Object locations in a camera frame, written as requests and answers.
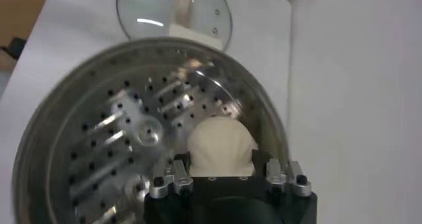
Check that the white steamed baozi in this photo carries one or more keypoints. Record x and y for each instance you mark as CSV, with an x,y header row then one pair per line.
x,y
221,146

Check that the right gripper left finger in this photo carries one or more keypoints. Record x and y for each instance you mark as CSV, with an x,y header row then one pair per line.
x,y
171,179

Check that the stainless steel steamer basket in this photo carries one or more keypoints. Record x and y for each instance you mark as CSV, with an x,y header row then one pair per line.
x,y
99,146

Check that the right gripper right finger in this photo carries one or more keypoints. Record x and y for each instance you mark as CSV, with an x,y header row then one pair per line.
x,y
280,176

